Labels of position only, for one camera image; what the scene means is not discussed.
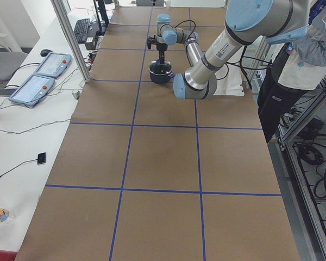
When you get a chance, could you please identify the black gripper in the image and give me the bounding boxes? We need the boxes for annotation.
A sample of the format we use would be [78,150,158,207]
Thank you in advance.
[156,42,167,65]

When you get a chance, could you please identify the glass pot lid blue knob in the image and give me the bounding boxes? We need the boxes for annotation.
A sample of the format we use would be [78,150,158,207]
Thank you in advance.
[148,60,172,76]

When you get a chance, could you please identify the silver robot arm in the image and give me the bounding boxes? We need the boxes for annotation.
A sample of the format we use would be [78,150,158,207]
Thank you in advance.
[155,1,310,100]

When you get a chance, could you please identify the dark blue saucepan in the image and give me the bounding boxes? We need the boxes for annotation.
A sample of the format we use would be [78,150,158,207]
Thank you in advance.
[148,60,175,84]

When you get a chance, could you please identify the black keyboard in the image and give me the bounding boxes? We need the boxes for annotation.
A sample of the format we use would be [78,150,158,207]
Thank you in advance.
[74,18,90,44]

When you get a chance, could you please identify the far blue teach pendant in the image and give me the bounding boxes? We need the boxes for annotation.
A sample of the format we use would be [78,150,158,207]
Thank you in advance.
[34,52,72,79]

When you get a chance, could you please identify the blue teach pendant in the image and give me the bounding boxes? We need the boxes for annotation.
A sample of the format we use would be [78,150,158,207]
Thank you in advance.
[34,52,72,79]
[9,74,55,106]

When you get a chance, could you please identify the black computer mouse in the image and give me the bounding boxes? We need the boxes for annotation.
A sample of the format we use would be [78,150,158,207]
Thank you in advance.
[40,49,52,57]

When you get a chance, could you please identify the near blue teach pendant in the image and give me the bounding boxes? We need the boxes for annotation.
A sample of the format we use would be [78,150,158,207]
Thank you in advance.
[9,74,55,106]

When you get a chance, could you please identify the person in grey jacket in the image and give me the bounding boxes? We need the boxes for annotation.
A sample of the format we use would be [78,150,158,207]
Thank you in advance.
[257,6,326,142]

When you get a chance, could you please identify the small black device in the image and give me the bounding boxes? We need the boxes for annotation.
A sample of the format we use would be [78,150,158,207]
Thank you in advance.
[37,152,47,165]

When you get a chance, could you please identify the grey office chair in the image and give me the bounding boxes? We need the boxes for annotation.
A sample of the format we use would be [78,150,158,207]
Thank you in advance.
[0,32,29,105]

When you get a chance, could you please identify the red yellow drink bottle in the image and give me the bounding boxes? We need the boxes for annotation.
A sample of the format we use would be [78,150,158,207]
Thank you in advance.
[0,207,16,224]

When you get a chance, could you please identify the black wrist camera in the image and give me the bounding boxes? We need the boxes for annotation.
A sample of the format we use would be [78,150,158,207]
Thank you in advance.
[146,35,157,50]

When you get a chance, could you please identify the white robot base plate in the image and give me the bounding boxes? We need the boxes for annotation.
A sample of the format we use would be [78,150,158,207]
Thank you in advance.
[214,64,245,96]

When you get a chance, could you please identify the aluminium frame post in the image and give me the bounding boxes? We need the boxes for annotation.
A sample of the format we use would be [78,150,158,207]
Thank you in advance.
[51,0,91,83]

